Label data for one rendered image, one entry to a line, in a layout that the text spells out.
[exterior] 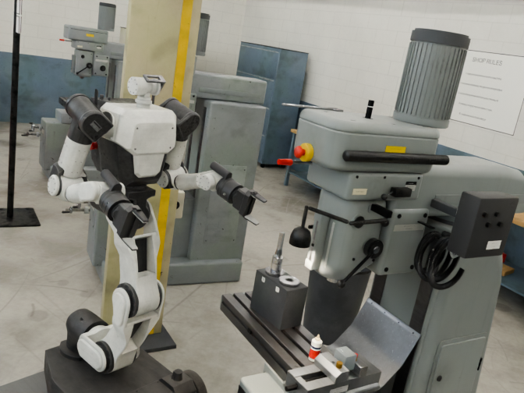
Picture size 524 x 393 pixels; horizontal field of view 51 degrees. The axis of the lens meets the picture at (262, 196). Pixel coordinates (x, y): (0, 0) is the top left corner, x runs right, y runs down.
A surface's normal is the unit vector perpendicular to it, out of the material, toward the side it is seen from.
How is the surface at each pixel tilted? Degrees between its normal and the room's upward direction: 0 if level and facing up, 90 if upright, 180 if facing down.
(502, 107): 90
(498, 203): 90
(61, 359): 0
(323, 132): 90
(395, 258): 90
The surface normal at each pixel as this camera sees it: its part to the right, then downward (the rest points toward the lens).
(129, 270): -0.66, 0.11
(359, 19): -0.86, 0.00
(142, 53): 0.49, 0.32
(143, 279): 0.75, 0.13
